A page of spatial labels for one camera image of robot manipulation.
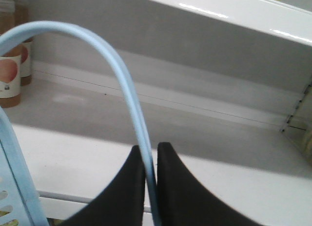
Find orange juice bottle front middle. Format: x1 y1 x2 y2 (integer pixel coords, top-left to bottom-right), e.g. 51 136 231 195
14 0 33 86

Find orange juice bottle front left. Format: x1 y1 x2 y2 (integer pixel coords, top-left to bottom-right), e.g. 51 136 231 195
0 0 22 108

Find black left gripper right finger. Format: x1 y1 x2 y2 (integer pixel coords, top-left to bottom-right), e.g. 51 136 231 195
157 142 258 226

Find white store shelving unit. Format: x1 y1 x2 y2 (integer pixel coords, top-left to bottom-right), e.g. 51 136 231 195
6 0 312 226

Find light blue plastic basket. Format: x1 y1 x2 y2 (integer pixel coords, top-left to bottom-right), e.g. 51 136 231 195
0 21 162 226

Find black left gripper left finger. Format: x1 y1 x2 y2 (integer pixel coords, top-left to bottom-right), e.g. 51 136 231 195
61 145 145 226

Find orange juice bottle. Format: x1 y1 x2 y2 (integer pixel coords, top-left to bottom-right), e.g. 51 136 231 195
14 0 33 86
0 0 22 108

